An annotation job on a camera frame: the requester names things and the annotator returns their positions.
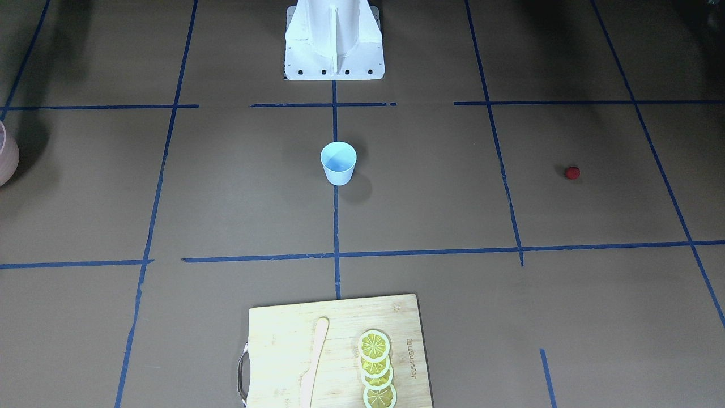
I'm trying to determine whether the lemon slice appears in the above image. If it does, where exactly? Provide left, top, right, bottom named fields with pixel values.
left=359, top=356, right=391, bottom=378
left=362, top=385, right=397, bottom=408
left=360, top=367, right=394, bottom=390
left=357, top=330, right=391, bottom=363

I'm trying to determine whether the red strawberry on table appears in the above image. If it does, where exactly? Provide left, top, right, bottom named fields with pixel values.
left=564, top=166, right=582, bottom=180

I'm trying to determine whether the pink bowl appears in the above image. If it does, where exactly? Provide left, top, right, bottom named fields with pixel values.
left=0, top=121, right=20, bottom=186

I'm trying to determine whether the wooden knife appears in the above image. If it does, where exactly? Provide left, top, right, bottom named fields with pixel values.
left=298, top=317, right=329, bottom=407

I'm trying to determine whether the bamboo cutting board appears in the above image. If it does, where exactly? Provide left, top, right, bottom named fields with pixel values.
left=238, top=294, right=433, bottom=407

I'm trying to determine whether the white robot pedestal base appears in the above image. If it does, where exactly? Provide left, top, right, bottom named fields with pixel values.
left=283, top=1, right=385, bottom=81

